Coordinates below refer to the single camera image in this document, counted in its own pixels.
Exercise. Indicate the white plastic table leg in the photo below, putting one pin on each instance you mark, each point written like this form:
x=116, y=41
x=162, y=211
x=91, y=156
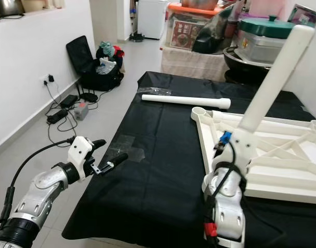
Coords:
x=183, y=101
x=276, y=77

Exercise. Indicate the white plastic children table top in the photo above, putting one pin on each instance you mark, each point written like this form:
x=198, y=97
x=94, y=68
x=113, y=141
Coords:
x=282, y=170

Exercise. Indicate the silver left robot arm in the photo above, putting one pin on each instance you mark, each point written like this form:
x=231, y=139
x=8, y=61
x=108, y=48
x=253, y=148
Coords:
x=39, y=196

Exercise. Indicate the clear tape patch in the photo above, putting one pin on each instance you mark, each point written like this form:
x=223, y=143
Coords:
x=128, y=148

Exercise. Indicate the grey electrical box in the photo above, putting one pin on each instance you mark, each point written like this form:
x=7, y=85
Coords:
x=80, y=111

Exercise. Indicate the black wifi router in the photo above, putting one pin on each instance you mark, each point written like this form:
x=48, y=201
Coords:
x=88, y=97

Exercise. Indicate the black power strip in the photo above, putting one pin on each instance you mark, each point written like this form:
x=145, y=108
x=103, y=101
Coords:
x=57, y=116

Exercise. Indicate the black power adapter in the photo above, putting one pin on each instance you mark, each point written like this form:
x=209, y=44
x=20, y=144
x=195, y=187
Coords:
x=68, y=101

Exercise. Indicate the clear plastic bag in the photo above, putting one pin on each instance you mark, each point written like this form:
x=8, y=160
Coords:
x=152, y=91

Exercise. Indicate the white plastic bag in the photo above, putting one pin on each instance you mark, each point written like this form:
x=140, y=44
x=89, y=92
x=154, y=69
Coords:
x=107, y=66

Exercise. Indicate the black round wok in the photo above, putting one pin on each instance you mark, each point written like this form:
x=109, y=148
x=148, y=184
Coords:
x=245, y=70

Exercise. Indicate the beige cloth covered table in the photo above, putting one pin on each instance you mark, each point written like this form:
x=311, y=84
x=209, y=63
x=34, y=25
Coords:
x=191, y=66

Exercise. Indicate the black open suitcase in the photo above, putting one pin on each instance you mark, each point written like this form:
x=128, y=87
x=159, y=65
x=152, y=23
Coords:
x=77, y=56

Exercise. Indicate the clear plastic storage container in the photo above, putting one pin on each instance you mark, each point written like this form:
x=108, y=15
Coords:
x=261, y=49

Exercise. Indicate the black fan base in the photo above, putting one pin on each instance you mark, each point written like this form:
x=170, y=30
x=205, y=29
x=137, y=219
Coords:
x=137, y=37

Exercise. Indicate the shiny black bag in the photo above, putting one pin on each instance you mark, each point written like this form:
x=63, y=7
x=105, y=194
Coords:
x=213, y=31

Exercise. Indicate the green round pot lid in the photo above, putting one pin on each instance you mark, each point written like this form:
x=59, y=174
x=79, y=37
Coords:
x=266, y=27

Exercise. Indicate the white cabinet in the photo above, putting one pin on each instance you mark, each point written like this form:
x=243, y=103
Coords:
x=151, y=19

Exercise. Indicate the pink plastic container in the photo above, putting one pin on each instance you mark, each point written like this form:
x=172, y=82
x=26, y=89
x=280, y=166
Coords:
x=266, y=7

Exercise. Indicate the beige tub orange lid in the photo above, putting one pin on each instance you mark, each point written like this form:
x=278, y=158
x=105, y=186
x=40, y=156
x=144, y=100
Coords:
x=33, y=5

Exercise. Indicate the purple picture box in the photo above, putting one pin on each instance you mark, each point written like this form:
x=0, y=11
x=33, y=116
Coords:
x=305, y=14

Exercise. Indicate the small steel pot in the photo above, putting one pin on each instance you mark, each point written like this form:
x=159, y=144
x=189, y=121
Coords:
x=6, y=6

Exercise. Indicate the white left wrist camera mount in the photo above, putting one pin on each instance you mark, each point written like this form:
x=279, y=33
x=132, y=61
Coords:
x=80, y=155

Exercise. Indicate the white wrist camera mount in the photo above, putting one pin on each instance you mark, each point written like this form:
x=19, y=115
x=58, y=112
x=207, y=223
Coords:
x=80, y=155
x=245, y=150

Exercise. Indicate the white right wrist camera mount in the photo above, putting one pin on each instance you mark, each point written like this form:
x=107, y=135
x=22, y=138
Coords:
x=245, y=150

